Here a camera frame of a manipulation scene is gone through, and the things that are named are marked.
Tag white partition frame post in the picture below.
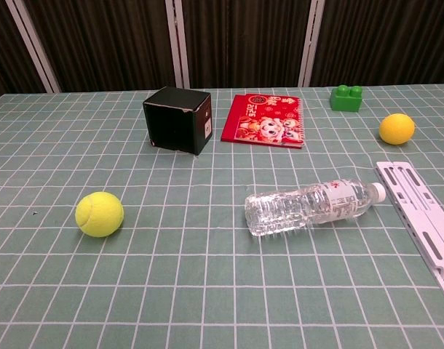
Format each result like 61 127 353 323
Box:
164 0 191 89
297 0 325 88
5 0 62 94

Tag red spiral notebook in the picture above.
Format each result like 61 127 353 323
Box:
221 93 305 150

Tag white folding plastic stand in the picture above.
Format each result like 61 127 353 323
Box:
375 161 444 306

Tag orange-yellow ball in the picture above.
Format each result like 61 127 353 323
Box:
378 113 416 146

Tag clear plastic water bottle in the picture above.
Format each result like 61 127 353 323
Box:
244 178 387 238

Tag green toy building block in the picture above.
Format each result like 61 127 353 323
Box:
330 84 364 113

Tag green grid tablecloth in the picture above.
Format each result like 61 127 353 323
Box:
0 82 444 349

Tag black cardboard box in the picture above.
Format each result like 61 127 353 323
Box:
142 86 213 156

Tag yellow-green tennis ball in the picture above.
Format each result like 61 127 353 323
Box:
74 191 125 238

